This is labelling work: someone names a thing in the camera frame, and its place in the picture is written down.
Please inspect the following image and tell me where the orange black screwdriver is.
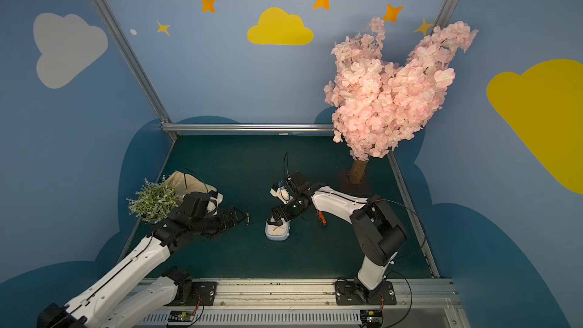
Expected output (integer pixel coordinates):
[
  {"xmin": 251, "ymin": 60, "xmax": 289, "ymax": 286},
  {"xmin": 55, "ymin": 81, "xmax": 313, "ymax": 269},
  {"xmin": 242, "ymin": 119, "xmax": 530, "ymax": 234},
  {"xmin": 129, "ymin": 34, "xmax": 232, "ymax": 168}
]
[{"xmin": 317, "ymin": 211, "xmax": 327, "ymax": 227}]

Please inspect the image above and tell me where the white alarm device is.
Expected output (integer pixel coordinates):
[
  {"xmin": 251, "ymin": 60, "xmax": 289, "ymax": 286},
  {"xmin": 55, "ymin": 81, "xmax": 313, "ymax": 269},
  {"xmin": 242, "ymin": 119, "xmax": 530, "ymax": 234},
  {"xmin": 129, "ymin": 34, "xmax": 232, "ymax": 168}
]
[{"xmin": 265, "ymin": 218, "xmax": 290, "ymax": 241}]

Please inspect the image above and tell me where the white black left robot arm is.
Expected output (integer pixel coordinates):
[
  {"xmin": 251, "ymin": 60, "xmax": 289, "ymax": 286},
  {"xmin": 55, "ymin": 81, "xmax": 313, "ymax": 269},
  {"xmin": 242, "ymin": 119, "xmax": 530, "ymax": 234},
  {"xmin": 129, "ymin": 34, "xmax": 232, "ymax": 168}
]
[{"xmin": 36, "ymin": 191, "xmax": 244, "ymax": 327}]

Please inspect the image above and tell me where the small green potted plant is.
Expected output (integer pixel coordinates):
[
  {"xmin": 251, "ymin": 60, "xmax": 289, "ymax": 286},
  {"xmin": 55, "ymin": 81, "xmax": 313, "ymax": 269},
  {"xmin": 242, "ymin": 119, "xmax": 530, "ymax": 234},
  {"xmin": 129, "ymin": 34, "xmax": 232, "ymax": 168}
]
[{"xmin": 127, "ymin": 177, "xmax": 181, "ymax": 223}]

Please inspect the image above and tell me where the rusty tree trunk pole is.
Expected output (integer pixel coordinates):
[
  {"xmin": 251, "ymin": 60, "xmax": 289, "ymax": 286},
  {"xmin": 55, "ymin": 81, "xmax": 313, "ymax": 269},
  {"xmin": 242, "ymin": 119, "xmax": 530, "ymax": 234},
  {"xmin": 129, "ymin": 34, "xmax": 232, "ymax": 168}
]
[{"xmin": 348, "ymin": 159, "xmax": 368, "ymax": 185}]

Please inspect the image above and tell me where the left controller board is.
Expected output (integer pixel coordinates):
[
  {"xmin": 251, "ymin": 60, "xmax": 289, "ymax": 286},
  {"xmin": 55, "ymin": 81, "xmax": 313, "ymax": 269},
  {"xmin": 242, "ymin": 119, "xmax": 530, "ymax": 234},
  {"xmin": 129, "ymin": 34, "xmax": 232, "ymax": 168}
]
[{"xmin": 167, "ymin": 311, "xmax": 195, "ymax": 326}]

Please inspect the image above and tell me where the controller board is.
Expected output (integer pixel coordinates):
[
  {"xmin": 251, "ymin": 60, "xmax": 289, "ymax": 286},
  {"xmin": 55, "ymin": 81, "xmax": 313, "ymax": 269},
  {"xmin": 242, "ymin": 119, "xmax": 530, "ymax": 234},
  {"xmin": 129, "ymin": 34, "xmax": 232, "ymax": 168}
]
[
  {"xmin": 167, "ymin": 311, "xmax": 195, "ymax": 326},
  {"xmin": 359, "ymin": 310, "xmax": 384, "ymax": 328}
]

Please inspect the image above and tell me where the pink blossom artificial tree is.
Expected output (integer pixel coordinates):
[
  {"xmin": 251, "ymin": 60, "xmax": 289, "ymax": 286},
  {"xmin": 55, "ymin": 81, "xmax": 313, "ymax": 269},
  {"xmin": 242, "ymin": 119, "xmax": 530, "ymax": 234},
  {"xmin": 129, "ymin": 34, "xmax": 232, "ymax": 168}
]
[{"xmin": 323, "ymin": 17, "xmax": 478, "ymax": 162}]

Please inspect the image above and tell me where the right controller board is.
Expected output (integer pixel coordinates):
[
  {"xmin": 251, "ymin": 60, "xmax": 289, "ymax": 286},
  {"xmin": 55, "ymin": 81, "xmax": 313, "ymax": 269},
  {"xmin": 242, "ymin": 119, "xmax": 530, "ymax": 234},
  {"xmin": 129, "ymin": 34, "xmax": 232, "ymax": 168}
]
[{"xmin": 359, "ymin": 310, "xmax": 384, "ymax": 328}]

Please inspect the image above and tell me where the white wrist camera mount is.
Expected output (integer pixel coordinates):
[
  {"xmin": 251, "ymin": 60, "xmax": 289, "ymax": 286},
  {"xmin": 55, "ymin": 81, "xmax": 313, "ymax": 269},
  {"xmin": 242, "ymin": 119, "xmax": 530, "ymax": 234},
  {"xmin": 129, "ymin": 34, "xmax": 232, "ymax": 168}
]
[
  {"xmin": 206, "ymin": 191, "xmax": 223, "ymax": 215},
  {"xmin": 270, "ymin": 183, "xmax": 292, "ymax": 203}
]

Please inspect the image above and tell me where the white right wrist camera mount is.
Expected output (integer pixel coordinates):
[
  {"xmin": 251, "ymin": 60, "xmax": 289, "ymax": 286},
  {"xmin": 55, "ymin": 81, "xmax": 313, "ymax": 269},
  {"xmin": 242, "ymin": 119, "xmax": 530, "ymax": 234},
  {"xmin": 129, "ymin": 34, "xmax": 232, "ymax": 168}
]
[{"xmin": 270, "ymin": 183, "xmax": 292, "ymax": 203}]

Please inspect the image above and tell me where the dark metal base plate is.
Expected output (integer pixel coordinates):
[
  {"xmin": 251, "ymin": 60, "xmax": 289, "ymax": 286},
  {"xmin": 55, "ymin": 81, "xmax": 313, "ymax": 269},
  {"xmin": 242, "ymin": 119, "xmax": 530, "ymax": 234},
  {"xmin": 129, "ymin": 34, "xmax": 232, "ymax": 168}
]
[{"xmin": 337, "ymin": 169, "xmax": 371, "ymax": 196}]

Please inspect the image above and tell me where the aluminium back frame bar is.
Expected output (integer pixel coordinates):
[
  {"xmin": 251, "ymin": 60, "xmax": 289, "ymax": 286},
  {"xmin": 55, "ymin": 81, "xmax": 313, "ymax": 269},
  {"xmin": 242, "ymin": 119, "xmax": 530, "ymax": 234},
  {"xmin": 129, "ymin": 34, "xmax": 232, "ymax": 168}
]
[{"xmin": 161, "ymin": 122, "xmax": 333, "ymax": 135}]

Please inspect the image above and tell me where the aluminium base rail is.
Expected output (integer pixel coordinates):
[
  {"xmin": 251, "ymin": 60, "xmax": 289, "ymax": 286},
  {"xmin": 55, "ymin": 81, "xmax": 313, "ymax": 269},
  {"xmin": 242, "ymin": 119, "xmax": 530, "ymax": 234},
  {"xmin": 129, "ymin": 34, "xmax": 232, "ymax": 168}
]
[{"xmin": 129, "ymin": 278, "xmax": 470, "ymax": 327}]

